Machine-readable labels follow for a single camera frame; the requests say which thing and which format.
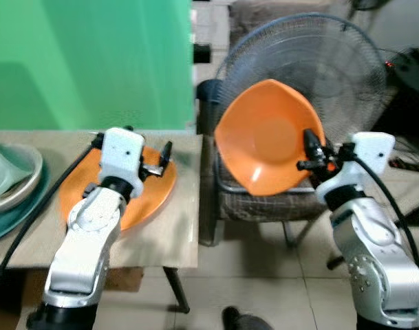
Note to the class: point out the square orange bowl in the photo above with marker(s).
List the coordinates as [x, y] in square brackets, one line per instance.
[264, 137]

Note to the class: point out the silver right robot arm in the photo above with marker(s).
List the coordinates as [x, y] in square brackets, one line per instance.
[374, 254]

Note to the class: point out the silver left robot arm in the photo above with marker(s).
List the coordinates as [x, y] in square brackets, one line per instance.
[82, 254]

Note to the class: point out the round orange plate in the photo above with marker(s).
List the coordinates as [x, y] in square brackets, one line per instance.
[154, 196]

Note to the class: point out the brown plaid chair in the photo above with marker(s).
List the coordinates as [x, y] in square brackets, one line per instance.
[264, 206]

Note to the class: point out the dark blue bin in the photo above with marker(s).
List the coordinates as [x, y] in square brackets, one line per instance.
[208, 103]

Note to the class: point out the power strip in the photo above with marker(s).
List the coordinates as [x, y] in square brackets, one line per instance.
[403, 163]

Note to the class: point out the wooden table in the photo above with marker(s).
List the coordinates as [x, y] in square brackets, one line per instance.
[173, 230]

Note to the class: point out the small black device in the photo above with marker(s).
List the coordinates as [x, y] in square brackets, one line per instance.
[201, 53]

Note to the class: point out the black bag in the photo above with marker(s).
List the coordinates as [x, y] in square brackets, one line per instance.
[412, 77]

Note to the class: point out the cardboard box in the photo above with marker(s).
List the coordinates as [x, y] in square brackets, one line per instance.
[123, 279]

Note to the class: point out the green backdrop screen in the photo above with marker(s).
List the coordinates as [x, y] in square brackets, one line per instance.
[85, 62]

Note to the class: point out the pale green plate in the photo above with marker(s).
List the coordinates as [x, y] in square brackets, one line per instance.
[9, 172]

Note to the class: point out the teal plate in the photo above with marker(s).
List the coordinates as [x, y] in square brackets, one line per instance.
[16, 221]

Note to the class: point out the black robot foot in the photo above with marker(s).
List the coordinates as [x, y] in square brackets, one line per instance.
[242, 320]

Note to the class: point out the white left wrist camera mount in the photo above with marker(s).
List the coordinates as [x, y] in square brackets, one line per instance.
[121, 158]

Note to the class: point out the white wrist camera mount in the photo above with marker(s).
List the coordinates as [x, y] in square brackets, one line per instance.
[373, 152]
[121, 158]

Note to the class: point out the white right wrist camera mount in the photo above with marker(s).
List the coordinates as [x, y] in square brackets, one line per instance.
[373, 152]

